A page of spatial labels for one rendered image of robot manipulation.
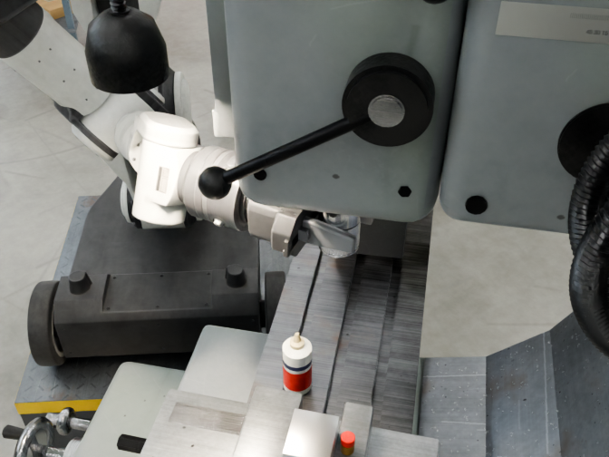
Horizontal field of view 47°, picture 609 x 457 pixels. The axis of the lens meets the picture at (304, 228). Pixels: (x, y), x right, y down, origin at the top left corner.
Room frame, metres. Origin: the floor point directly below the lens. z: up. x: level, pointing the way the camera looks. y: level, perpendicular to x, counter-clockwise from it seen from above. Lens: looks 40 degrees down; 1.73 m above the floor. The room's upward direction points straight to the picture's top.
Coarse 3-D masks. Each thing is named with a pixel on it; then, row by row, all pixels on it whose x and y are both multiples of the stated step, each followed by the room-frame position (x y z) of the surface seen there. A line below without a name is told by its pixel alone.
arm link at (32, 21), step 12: (24, 12) 0.86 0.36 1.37; (36, 12) 0.88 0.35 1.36; (0, 24) 0.83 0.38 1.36; (12, 24) 0.84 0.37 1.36; (24, 24) 0.85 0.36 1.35; (36, 24) 0.86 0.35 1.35; (0, 36) 0.83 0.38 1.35; (12, 36) 0.84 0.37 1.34; (24, 36) 0.85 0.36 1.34; (0, 48) 0.84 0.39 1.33; (12, 48) 0.84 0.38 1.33
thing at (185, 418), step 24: (168, 408) 0.53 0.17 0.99; (192, 408) 0.53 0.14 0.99; (216, 408) 0.53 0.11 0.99; (240, 408) 0.53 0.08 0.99; (360, 408) 0.50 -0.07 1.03; (168, 432) 0.50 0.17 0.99; (192, 432) 0.50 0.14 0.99; (216, 432) 0.50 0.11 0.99; (360, 432) 0.47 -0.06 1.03; (384, 432) 0.50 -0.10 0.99; (144, 456) 0.46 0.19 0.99; (168, 456) 0.46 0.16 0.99; (192, 456) 0.46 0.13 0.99; (216, 456) 0.46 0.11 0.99; (336, 456) 0.44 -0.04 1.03; (360, 456) 0.44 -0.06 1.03; (384, 456) 0.46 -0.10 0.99; (408, 456) 0.46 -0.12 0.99; (432, 456) 0.46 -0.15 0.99
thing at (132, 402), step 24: (120, 384) 0.77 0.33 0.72; (144, 384) 0.77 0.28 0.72; (168, 384) 0.77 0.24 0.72; (120, 408) 0.72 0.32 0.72; (144, 408) 0.72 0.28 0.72; (96, 432) 0.68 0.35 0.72; (120, 432) 0.68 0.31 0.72; (144, 432) 0.68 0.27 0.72; (96, 456) 0.63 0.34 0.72; (120, 456) 0.63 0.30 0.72
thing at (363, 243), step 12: (360, 228) 0.90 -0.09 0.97; (372, 228) 0.89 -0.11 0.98; (384, 228) 0.89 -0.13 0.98; (396, 228) 0.89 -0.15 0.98; (360, 240) 0.90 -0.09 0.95; (372, 240) 0.89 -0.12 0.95; (384, 240) 0.89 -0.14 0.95; (396, 240) 0.89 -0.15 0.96; (360, 252) 0.90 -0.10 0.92; (372, 252) 0.89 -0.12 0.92; (384, 252) 0.89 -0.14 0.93; (396, 252) 0.89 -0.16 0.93
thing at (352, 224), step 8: (320, 216) 0.59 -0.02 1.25; (328, 216) 0.58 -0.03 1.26; (352, 216) 0.58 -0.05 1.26; (336, 224) 0.58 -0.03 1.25; (344, 224) 0.58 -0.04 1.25; (352, 224) 0.58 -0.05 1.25; (360, 224) 0.60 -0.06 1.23; (352, 232) 0.58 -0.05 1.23; (320, 248) 0.59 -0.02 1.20; (328, 248) 0.58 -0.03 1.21; (336, 256) 0.58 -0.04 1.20; (344, 256) 0.58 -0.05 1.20
